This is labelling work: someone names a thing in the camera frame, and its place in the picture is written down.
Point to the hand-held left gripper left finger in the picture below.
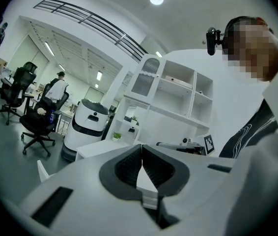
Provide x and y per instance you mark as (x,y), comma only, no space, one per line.
(80,195)

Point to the white service robot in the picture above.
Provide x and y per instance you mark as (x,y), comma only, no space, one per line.
(87,126)

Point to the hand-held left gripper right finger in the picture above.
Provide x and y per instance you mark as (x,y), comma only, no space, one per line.
(198,181)

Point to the person's black patterned shirt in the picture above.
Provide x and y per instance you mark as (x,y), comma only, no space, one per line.
(252,131)

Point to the low white table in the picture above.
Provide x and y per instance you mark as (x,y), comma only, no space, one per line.
(99,147)

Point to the black mesh office chair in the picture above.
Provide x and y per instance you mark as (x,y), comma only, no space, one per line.
(42,122)
(16,90)

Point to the black head-mounted camera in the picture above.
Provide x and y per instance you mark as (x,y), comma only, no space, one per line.
(212,41)

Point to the person's head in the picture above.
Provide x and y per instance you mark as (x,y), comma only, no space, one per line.
(254,48)

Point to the black balcony railing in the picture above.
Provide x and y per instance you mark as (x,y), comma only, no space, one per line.
(92,21)

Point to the white locker cabinet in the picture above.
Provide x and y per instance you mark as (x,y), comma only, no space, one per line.
(175,107)

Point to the small green potted plant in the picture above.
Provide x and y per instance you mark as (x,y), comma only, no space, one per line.
(116,136)
(134,119)

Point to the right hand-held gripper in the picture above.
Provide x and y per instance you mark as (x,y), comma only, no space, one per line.
(209,144)

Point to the white cloth on chair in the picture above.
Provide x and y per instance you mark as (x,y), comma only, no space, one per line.
(58,90)

